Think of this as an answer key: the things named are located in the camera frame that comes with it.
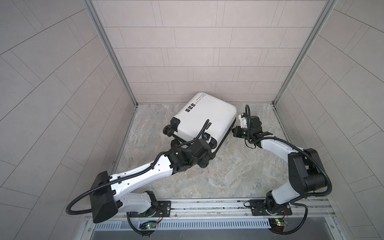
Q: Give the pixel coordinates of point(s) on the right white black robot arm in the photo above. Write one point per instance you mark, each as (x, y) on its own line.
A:
(307, 176)

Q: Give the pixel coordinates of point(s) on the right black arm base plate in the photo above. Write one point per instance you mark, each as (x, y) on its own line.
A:
(262, 207)

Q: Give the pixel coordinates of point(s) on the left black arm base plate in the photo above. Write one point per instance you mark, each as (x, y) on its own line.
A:
(161, 209)

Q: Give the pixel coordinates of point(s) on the white ventilation grille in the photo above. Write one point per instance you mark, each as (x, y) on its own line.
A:
(191, 224)

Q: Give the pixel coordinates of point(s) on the green circuit board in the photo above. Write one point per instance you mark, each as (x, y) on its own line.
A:
(278, 225)
(150, 225)

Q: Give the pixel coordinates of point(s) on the white suitcase black lining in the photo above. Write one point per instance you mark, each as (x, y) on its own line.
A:
(203, 117)

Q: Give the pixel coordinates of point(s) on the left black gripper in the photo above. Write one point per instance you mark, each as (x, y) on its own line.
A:
(205, 157)

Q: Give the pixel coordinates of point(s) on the aluminium mounting rail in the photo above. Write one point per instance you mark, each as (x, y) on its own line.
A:
(223, 209)

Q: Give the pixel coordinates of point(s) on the left aluminium corner post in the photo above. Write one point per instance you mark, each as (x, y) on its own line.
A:
(107, 44)

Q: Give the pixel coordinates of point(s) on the right green circuit board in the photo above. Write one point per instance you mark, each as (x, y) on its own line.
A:
(278, 225)

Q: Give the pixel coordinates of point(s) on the left green circuit board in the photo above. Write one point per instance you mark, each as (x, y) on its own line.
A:
(150, 225)

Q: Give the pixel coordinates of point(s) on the right aluminium corner post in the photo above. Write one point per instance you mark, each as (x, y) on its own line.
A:
(324, 14)

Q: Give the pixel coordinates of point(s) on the aluminium corner post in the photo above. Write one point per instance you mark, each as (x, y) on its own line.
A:
(107, 44)
(324, 14)

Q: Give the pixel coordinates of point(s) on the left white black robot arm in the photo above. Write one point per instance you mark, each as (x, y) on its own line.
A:
(115, 194)

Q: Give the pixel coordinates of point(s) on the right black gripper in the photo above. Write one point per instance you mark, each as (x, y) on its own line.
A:
(237, 133)

